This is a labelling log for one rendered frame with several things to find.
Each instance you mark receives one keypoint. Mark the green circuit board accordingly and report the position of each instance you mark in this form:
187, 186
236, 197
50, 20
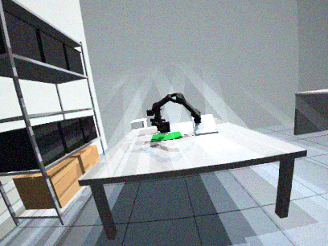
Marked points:
166, 136

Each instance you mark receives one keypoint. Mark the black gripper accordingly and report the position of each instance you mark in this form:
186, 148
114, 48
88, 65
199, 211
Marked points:
159, 122

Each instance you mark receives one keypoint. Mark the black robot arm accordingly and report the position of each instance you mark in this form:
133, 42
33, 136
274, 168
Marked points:
195, 113

